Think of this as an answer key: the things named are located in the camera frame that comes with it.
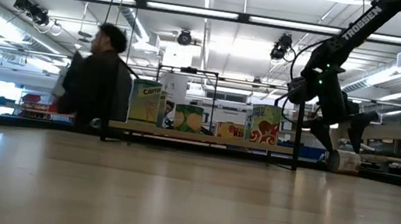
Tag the black overhead frame bar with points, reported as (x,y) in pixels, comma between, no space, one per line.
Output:
(141,3)

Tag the wooden shelf black metal legs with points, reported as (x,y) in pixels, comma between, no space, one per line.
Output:
(200,138)

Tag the green label can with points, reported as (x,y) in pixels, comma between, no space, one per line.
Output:
(187,120)

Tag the black overhead camera unit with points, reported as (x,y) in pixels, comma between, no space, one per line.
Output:
(281,46)
(30,9)
(184,38)

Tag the short can silver lid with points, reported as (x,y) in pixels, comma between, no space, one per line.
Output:
(95,123)

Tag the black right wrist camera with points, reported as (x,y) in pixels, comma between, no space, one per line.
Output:
(299,91)

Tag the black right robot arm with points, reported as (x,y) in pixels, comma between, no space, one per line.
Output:
(362,22)

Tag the person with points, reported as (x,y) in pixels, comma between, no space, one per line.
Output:
(98,82)
(168,108)

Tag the tall yellow carrots can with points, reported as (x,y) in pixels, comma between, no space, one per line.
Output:
(144,104)

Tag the black aluminium frame rail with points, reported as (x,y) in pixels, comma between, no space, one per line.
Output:
(25,124)

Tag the red storage bins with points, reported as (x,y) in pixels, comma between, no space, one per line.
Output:
(31,98)

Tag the tall green and red can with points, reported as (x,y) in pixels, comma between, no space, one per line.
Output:
(265,127)

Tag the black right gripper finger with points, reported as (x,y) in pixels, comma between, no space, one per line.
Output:
(324,133)
(358,128)

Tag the short orange label can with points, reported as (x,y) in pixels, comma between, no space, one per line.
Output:
(229,131)

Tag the white label can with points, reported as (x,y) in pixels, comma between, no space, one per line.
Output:
(344,162)

